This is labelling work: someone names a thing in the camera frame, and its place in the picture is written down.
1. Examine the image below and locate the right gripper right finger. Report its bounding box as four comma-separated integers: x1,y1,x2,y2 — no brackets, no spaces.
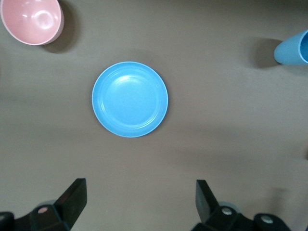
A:
195,179,293,231

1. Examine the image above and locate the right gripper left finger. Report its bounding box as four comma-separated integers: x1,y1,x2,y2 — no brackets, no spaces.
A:
0,178,88,231

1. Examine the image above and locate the blue shallow plate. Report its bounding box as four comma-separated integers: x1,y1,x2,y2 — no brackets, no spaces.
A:
91,61,169,139

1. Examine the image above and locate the blue plastic cup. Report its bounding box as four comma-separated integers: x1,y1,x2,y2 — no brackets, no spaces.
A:
273,29,308,66

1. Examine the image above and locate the small pink bowl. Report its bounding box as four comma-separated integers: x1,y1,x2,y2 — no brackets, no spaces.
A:
0,0,65,46

